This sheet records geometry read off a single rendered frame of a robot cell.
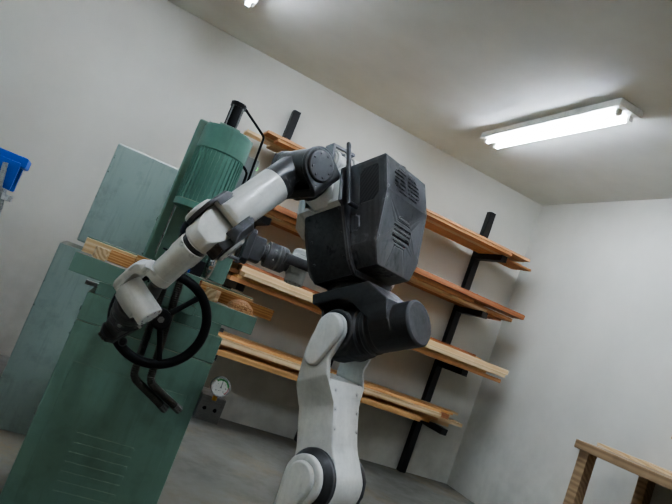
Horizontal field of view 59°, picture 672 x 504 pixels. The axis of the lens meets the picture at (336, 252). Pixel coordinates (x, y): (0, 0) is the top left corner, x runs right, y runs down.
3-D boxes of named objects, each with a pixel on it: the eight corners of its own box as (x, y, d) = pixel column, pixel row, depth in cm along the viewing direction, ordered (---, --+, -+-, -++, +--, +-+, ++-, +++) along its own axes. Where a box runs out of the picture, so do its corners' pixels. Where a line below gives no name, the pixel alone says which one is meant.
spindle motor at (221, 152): (173, 201, 197) (209, 116, 201) (170, 205, 214) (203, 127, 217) (223, 222, 202) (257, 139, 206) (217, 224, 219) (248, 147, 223)
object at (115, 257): (107, 260, 198) (111, 249, 199) (107, 260, 200) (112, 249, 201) (270, 321, 215) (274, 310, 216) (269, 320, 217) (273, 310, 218)
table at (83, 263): (62, 270, 171) (71, 250, 172) (74, 267, 200) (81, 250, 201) (257, 339, 189) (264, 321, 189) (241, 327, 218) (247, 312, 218)
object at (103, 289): (94, 293, 183) (99, 281, 183) (99, 288, 203) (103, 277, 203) (217, 336, 194) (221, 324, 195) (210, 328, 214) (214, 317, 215)
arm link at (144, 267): (126, 317, 141) (163, 284, 137) (106, 286, 142) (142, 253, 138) (143, 312, 147) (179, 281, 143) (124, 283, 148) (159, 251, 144)
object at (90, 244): (81, 251, 198) (87, 237, 198) (81, 251, 199) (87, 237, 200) (248, 313, 215) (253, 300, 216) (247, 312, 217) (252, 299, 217)
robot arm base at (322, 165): (328, 207, 147) (349, 173, 151) (296, 171, 140) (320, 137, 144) (290, 208, 158) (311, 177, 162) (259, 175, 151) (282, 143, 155)
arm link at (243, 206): (230, 249, 131) (298, 199, 143) (192, 204, 130) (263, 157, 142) (215, 265, 140) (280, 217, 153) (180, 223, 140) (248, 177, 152)
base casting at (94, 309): (74, 318, 181) (86, 290, 182) (90, 302, 236) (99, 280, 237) (213, 365, 194) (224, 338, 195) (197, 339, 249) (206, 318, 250)
